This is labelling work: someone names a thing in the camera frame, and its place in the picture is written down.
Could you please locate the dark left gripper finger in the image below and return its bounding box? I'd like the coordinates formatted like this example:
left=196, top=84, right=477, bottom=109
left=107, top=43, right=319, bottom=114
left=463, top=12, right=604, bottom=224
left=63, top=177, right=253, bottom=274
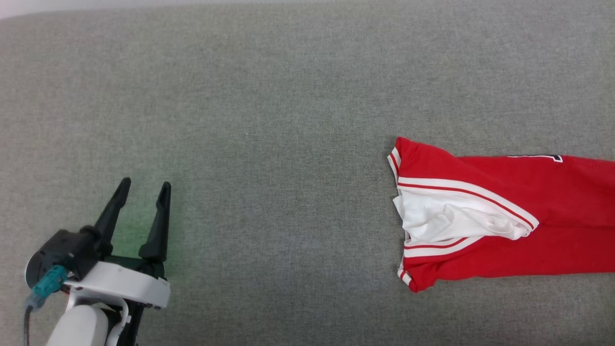
left=94, top=177, right=131, bottom=256
left=139, top=182, right=172, bottom=264

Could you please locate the red and white jersey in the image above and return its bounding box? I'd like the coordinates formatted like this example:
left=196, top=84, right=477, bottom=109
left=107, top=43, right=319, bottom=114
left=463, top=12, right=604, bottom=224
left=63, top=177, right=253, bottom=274
left=387, top=137, right=615, bottom=293

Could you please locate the black cable with teal plug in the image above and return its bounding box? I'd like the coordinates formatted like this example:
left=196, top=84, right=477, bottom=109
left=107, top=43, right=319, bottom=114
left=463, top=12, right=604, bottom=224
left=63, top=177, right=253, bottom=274
left=23, top=265, right=69, bottom=346

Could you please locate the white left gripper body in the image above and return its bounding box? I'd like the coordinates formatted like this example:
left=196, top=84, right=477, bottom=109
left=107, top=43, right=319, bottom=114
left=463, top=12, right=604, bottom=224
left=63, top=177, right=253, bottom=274
left=62, top=255, right=171, bottom=309

